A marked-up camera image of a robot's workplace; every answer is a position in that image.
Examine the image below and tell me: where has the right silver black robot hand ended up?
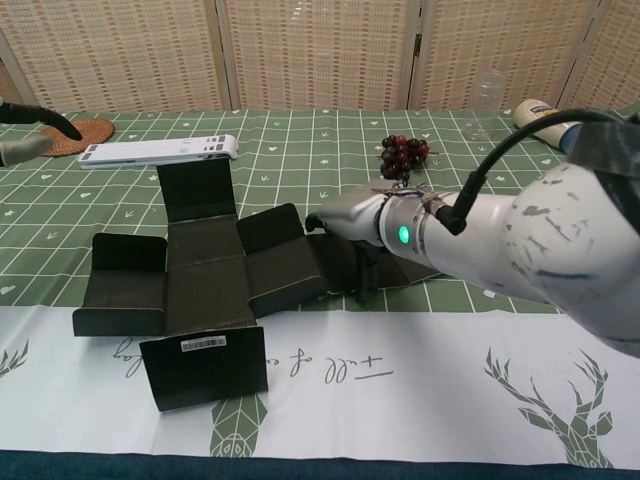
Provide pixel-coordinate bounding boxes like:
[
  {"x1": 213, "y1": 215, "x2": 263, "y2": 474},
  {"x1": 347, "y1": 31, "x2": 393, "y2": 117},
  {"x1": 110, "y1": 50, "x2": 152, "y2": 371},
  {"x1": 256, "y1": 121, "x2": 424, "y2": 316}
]
[{"x1": 304, "y1": 192, "x2": 389, "y2": 301}]

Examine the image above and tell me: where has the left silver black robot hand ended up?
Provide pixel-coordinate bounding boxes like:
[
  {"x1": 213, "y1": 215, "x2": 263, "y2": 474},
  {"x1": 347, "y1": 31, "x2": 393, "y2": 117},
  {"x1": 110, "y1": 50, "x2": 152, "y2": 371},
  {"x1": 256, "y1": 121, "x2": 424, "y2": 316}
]
[{"x1": 0, "y1": 97, "x2": 84, "y2": 169}]

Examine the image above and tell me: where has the black cardboard box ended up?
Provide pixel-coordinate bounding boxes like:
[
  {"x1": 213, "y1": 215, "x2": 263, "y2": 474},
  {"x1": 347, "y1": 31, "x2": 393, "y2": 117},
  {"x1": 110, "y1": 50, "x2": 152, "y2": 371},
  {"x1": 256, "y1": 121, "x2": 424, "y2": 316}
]
[{"x1": 72, "y1": 159, "x2": 441, "y2": 412}]

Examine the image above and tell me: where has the white folding stand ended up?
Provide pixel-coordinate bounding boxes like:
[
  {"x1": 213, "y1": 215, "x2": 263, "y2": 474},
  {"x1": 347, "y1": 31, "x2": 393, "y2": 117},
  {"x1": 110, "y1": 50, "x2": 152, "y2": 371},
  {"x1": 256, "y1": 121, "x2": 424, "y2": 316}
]
[{"x1": 78, "y1": 133, "x2": 240, "y2": 171}]

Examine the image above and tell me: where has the woven bamboo folding screen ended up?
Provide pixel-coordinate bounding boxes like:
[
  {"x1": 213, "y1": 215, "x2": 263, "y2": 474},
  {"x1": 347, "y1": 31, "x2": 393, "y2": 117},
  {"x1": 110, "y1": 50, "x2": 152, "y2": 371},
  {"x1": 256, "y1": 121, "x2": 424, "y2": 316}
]
[{"x1": 0, "y1": 0, "x2": 640, "y2": 114}]

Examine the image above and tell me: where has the brown wooden panel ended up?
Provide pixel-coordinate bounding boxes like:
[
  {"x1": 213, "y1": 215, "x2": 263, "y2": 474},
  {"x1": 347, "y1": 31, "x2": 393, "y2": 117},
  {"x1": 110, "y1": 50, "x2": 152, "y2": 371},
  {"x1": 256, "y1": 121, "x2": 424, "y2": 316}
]
[{"x1": 0, "y1": 62, "x2": 19, "y2": 109}]

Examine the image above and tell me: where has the round woven rattan coaster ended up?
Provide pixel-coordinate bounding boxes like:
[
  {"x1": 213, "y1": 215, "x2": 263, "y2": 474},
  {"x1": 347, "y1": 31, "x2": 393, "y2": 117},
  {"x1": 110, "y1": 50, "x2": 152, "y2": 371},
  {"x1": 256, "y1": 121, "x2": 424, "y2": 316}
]
[{"x1": 39, "y1": 117, "x2": 116, "y2": 158}]

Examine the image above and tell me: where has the bunch of dark red grapes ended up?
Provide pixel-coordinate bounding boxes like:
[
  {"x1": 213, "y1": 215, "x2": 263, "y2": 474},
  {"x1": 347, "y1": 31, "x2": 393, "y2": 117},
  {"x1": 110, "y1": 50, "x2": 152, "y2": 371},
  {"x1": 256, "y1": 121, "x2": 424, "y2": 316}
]
[{"x1": 379, "y1": 133, "x2": 432, "y2": 186}]

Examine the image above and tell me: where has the green checked deer tablecloth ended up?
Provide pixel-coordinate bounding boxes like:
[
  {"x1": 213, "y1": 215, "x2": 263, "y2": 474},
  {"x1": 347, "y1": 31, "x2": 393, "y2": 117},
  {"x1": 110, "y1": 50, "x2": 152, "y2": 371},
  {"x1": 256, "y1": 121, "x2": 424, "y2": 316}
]
[{"x1": 0, "y1": 102, "x2": 640, "y2": 480}]

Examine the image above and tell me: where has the clear plastic cup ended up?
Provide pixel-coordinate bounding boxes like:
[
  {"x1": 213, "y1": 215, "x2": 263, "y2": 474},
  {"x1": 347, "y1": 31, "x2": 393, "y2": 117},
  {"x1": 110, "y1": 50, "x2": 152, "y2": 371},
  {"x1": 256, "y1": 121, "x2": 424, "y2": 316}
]
[{"x1": 462, "y1": 69, "x2": 506, "y2": 144}]

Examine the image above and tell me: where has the mayonnaise squeeze bottle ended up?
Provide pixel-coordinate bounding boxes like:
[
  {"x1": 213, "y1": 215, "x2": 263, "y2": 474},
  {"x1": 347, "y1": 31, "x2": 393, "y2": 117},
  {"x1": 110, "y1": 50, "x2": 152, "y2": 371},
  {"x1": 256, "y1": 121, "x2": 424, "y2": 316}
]
[{"x1": 513, "y1": 98, "x2": 584, "y2": 151}]

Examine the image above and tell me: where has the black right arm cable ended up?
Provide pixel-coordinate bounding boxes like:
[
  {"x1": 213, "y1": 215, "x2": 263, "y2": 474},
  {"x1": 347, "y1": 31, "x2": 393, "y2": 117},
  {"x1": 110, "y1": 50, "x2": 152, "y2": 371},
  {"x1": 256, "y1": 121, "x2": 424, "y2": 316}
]
[{"x1": 434, "y1": 108, "x2": 626, "y2": 236}]

